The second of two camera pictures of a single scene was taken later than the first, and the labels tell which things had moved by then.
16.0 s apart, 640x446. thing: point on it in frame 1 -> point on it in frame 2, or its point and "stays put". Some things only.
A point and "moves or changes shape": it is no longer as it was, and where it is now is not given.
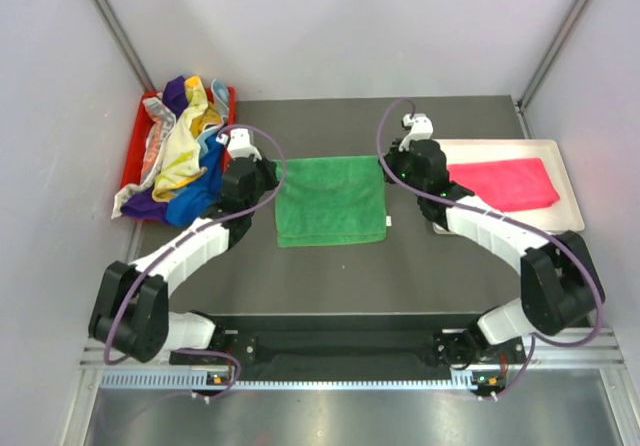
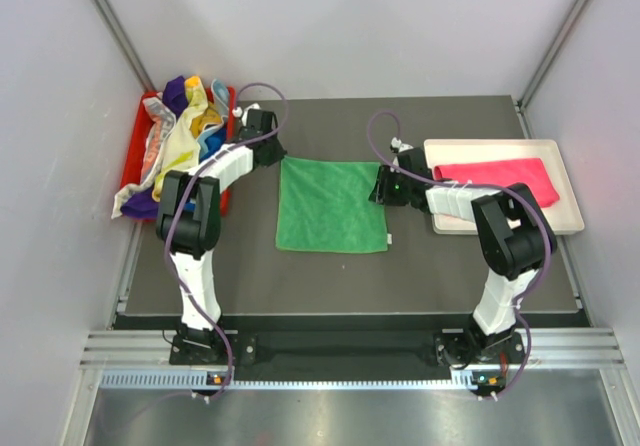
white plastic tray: x=562 y=215 stays put
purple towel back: x=174 y=95 stays put
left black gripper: x=268 y=169 -> x=276 y=155
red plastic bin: x=133 y=166 stays put
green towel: x=331 y=200 moves or changes shape
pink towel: x=506 y=185 stays put
